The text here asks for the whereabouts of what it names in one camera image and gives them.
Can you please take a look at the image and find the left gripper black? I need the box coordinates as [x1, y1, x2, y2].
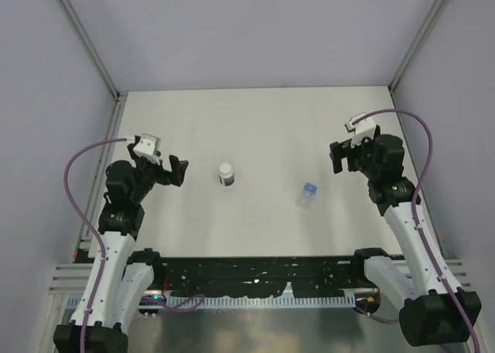
[128, 145, 187, 204]

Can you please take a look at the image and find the white vitamin pill bottle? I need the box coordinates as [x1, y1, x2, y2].
[218, 163, 235, 187]

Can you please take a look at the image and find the clear blue pill organizer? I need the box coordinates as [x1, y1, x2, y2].
[296, 183, 318, 209]

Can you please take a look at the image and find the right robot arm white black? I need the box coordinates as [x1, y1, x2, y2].
[329, 135, 481, 351]

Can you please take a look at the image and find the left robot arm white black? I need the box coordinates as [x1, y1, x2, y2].
[53, 155, 189, 352]

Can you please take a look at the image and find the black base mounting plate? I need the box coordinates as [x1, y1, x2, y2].
[162, 256, 374, 299]

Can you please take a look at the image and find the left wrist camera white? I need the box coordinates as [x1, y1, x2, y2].
[127, 133, 161, 165]

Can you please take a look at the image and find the left aluminium frame post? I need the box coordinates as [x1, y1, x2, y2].
[56, 0, 120, 99]

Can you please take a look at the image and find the aluminium frame post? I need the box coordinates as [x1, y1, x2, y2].
[388, 0, 450, 94]
[56, 0, 120, 99]

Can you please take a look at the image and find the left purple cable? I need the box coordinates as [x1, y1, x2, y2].
[63, 136, 135, 353]

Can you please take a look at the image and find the purple cable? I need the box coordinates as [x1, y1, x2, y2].
[350, 108, 484, 353]
[63, 136, 135, 353]

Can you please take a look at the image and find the slotted grey cable duct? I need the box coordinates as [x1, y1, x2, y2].
[67, 294, 357, 310]

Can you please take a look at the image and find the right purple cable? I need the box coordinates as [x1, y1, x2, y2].
[350, 108, 484, 353]

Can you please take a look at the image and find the right aluminium frame post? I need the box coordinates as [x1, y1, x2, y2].
[388, 0, 450, 94]

